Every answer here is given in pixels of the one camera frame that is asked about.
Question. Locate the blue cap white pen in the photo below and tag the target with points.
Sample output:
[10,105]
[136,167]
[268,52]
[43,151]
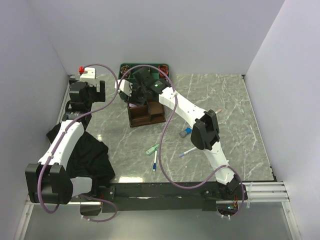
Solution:
[154,167]

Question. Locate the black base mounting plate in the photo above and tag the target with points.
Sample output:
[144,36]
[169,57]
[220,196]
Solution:
[152,196]

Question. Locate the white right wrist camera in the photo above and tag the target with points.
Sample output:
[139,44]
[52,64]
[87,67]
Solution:
[124,86]

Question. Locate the green compartment tray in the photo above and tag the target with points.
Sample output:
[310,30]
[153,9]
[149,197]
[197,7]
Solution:
[147,74]

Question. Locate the aluminium rail frame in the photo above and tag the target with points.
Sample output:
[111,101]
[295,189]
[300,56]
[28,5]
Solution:
[264,215]

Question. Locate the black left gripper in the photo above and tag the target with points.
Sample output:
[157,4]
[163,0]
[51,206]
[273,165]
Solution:
[99,96]

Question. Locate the blue grey glue stick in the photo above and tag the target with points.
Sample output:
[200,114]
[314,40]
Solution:
[185,132]

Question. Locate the brown patterned rolled tie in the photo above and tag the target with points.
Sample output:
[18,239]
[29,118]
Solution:
[124,69]

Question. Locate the brown wooden desk organizer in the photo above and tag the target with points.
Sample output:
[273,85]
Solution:
[151,113]

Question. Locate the orange black rolled tie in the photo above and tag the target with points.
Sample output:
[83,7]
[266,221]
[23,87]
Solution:
[164,68]

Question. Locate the black cloth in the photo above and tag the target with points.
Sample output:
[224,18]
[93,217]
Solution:
[90,158]

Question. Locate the green highlighter on table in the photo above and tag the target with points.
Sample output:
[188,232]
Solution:
[152,149]

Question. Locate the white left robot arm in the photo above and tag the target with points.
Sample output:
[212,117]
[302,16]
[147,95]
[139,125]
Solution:
[47,180]

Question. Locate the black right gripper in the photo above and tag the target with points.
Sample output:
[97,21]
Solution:
[137,101]

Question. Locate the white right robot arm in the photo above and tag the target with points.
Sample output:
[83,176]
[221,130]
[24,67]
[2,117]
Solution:
[204,136]

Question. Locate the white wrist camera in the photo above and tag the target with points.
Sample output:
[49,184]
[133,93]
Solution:
[88,75]
[124,86]

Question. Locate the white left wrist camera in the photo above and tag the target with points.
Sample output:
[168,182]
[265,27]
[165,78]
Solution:
[88,75]

